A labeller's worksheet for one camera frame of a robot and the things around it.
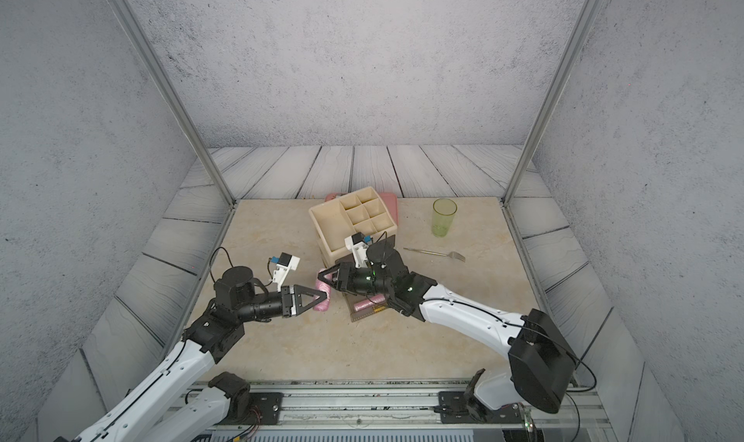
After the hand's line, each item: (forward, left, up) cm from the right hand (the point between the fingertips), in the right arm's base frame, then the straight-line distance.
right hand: (321, 282), depth 69 cm
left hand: (-4, -1, -1) cm, 5 cm away
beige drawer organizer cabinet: (+22, -9, +1) cm, 24 cm away
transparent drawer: (+2, -7, -22) cm, 23 cm away
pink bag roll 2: (-1, 0, -1) cm, 1 cm away
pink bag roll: (+4, -7, -21) cm, 23 cm away
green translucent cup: (+34, -35, -15) cm, 51 cm away
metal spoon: (+26, -38, -26) cm, 52 cm away
